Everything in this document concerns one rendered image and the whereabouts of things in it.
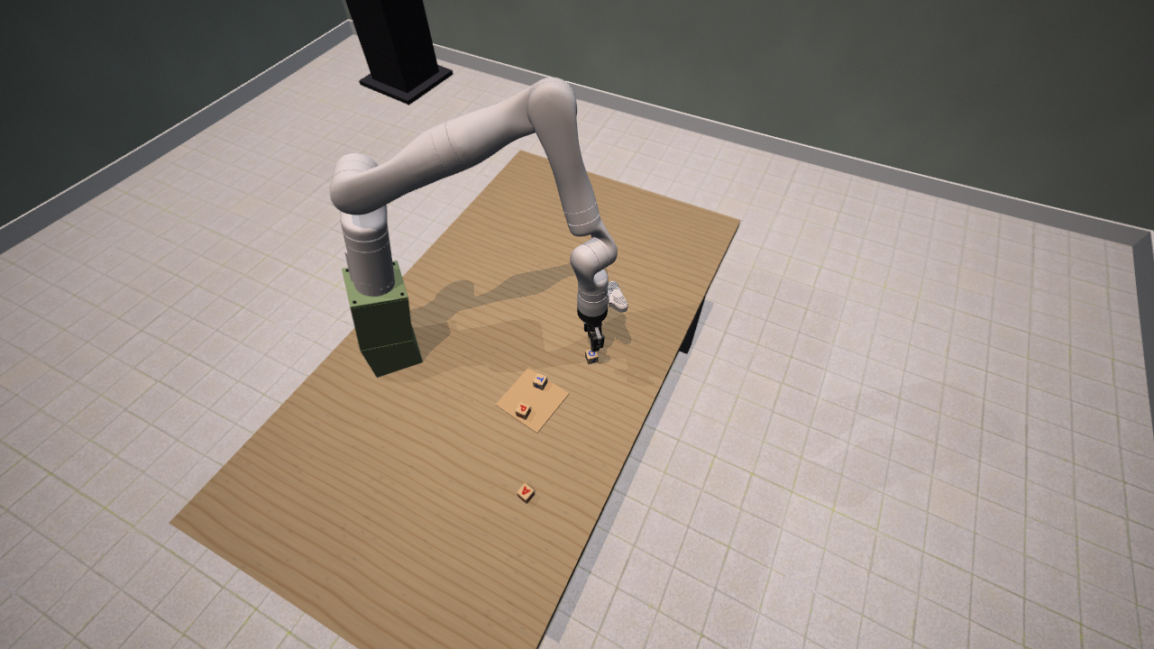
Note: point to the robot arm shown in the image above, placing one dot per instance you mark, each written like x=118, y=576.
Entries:
x=547, y=108

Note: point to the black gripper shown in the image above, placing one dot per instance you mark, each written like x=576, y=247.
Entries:
x=593, y=324

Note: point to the peach flat mat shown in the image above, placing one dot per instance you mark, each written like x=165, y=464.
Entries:
x=543, y=403

